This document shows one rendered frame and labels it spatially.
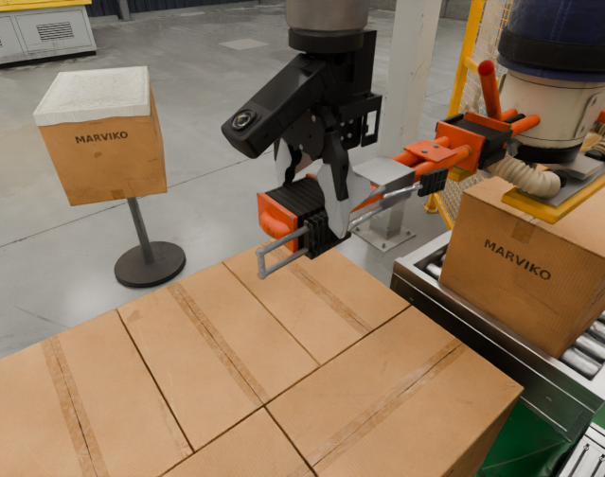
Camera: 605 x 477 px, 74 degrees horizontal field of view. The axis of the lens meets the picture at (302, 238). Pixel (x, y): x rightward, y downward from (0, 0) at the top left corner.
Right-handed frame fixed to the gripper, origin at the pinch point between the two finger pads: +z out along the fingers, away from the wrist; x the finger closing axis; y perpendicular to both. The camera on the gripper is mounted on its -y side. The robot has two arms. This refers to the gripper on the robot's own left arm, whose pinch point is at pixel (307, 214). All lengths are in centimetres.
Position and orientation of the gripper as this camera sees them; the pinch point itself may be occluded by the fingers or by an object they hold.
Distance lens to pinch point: 49.0
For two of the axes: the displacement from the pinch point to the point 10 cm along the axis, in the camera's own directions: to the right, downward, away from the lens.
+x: -6.1, -4.8, 6.3
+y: 7.9, -3.7, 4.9
